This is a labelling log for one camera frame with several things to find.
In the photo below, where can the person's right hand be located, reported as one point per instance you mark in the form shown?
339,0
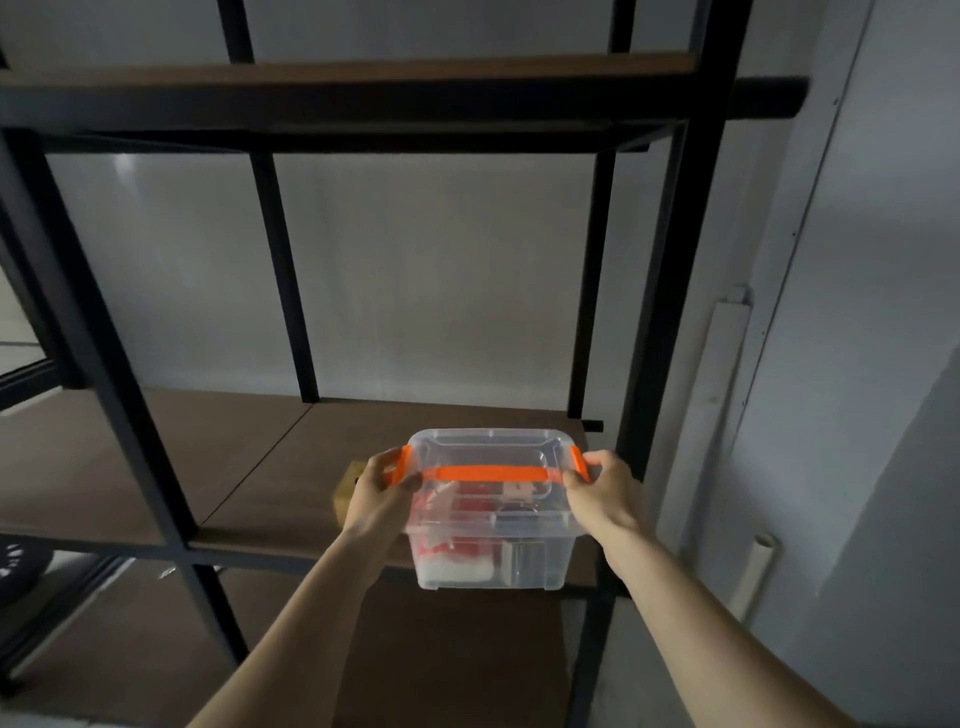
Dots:
611,499

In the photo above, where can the person's left hand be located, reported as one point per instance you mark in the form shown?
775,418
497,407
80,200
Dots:
379,506

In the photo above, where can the person's right thumb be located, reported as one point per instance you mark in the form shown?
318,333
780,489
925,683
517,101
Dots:
576,487

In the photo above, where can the person's left thumb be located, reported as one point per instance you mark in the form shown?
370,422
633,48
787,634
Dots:
407,486

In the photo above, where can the person's left forearm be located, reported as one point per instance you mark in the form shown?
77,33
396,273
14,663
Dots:
300,622

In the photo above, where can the person's right forearm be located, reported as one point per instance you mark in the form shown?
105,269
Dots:
712,637

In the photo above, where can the brown cardboard box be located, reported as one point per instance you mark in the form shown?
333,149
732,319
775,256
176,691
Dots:
347,495

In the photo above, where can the red white packet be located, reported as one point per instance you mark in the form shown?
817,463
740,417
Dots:
457,555

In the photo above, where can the silver metal item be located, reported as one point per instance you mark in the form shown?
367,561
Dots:
529,559

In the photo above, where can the black metal shelving rack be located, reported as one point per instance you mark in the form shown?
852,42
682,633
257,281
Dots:
375,300

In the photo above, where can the white rolled paper tube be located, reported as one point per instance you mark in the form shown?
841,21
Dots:
754,574

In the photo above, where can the black patterned object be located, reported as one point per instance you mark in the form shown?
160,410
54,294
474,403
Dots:
22,577

